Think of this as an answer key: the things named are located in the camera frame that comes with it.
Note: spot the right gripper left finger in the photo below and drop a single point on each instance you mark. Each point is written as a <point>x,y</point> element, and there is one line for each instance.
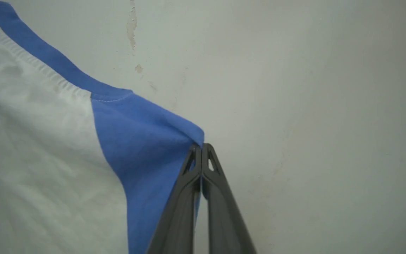
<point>178,218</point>

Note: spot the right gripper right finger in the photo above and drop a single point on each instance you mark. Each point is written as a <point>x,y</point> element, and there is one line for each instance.
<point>224,218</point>

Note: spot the blue and white shirt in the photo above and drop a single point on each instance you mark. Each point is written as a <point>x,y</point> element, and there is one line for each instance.
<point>48,141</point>

